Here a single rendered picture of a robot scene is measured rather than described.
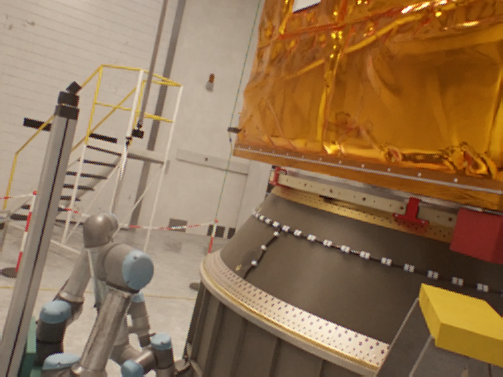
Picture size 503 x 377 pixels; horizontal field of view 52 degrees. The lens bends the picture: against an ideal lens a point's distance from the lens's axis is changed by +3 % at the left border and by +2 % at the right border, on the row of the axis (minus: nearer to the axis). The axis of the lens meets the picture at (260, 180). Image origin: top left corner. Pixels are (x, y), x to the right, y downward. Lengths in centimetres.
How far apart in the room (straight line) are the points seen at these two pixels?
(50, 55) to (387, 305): 812
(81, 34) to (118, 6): 81
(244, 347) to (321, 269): 44
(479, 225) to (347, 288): 53
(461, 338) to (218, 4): 959
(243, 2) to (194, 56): 150
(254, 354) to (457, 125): 112
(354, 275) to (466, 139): 64
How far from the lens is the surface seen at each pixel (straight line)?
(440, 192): 174
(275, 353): 197
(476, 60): 173
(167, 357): 199
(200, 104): 998
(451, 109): 173
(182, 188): 997
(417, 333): 140
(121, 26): 959
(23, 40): 934
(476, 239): 167
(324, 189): 211
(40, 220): 188
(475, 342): 104
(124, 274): 169
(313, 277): 198
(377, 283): 191
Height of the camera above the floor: 172
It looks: 2 degrees down
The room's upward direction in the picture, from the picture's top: 13 degrees clockwise
